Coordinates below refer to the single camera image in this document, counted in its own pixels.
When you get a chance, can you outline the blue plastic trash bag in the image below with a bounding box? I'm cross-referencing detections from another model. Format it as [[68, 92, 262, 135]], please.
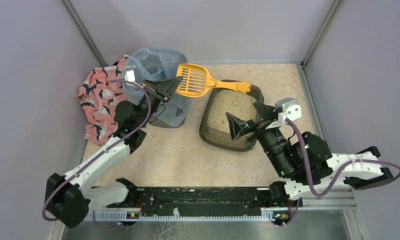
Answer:
[[121, 48, 192, 128]]

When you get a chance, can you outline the yellow plastic litter scoop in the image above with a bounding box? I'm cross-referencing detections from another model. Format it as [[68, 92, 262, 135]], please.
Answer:
[[175, 63, 252, 98]]

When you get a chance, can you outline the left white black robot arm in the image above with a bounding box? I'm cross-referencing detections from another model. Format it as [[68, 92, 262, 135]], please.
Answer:
[[41, 76, 183, 228]]

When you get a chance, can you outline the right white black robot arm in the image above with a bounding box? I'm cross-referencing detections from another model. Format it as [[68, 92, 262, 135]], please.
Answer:
[[225, 98, 397, 207]]

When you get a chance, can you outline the pink patterned cloth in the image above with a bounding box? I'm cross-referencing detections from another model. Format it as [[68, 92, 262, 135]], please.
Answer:
[[77, 55, 129, 146]]

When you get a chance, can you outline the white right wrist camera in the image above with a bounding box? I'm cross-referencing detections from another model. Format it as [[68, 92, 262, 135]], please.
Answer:
[[275, 97, 302, 124]]

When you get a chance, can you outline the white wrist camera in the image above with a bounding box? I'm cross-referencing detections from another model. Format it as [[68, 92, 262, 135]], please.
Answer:
[[275, 97, 302, 124], [124, 69, 136, 87]]

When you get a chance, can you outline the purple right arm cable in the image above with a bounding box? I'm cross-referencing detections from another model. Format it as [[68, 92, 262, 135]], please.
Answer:
[[286, 117, 400, 199]]

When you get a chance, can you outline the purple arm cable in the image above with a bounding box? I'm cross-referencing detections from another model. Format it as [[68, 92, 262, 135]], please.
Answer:
[[41, 78, 153, 222], [286, 117, 400, 199]]

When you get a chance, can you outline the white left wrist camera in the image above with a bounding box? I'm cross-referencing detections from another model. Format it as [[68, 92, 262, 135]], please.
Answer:
[[124, 69, 136, 87]]

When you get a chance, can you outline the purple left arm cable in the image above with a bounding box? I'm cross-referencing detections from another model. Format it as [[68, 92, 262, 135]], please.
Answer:
[[41, 78, 153, 222]]

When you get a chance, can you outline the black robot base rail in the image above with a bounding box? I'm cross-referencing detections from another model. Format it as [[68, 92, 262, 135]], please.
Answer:
[[100, 186, 304, 223]]

